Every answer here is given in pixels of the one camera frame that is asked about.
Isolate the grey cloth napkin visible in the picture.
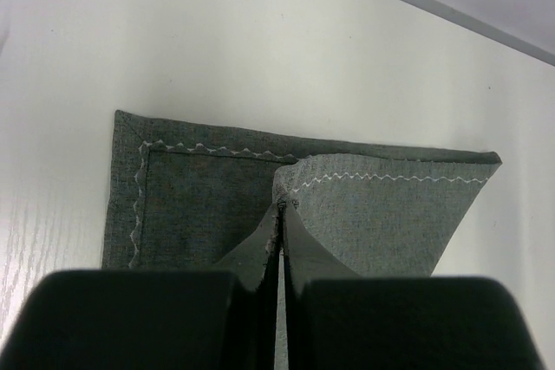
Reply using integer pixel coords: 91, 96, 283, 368
102, 110, 501, 277

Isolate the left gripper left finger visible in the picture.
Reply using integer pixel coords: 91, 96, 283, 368
8, 205, 280, 369

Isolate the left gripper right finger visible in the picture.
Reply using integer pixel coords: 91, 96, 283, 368
280, 203, 540, 369

